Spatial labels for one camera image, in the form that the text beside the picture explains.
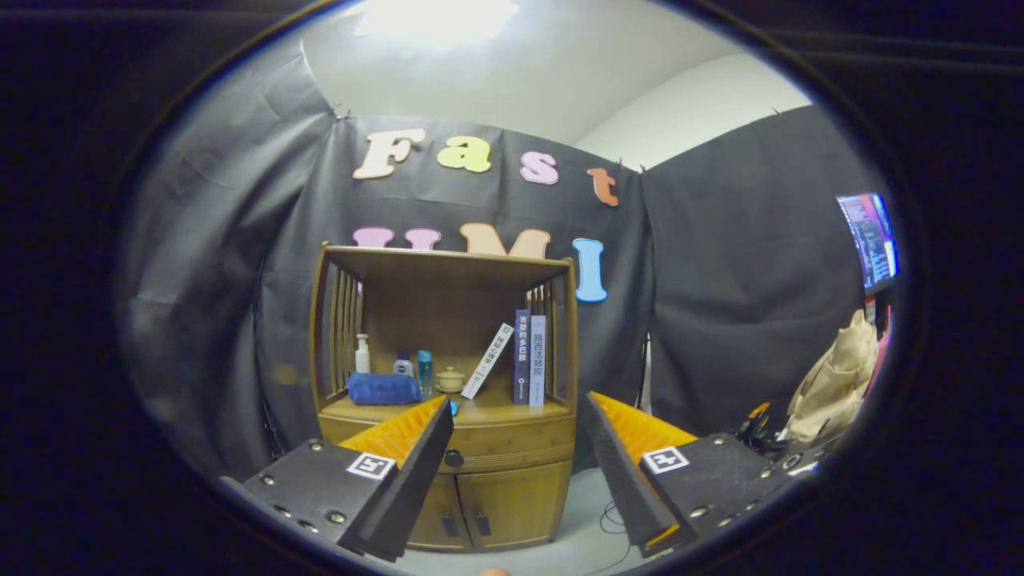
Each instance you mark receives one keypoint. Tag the white bottle with blue cap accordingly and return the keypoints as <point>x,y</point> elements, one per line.
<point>403,368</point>

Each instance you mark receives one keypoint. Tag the light purple book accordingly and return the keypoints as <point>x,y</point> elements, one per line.
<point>538,360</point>

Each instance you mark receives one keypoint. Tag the wooden countertop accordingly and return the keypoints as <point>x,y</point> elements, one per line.
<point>496,408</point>

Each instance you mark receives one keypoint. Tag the wooden cabinet door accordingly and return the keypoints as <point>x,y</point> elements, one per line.
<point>448,496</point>
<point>520,504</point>

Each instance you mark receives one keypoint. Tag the beige lidded teacup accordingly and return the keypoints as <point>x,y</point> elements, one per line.
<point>450,380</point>

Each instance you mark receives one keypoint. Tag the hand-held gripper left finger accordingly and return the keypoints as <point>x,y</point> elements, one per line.
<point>412,480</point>

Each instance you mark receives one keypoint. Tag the wooden cabinet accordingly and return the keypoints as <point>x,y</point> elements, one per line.
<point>432,312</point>

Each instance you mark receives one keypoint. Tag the black backdrop cloth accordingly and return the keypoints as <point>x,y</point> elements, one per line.
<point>720,280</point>

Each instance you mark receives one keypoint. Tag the black and orange device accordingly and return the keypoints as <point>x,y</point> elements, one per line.
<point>760,436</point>

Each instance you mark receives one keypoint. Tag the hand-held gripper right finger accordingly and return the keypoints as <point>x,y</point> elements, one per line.
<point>620,480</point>

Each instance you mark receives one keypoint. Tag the clear blue bottle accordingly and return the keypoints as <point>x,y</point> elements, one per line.
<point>425,372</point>

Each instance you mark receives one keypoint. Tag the white pump bottle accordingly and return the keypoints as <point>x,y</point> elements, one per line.
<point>362,360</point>

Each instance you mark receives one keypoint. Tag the dark blue book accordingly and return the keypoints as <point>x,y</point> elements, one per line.
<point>522,360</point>

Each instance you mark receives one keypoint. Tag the computer monitor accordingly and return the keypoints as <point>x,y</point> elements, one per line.
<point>868,240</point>

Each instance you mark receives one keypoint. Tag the white book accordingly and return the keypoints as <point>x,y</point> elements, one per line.
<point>488,360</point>

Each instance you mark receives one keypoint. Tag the blue rolled towel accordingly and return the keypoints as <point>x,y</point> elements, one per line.
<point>384,389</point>

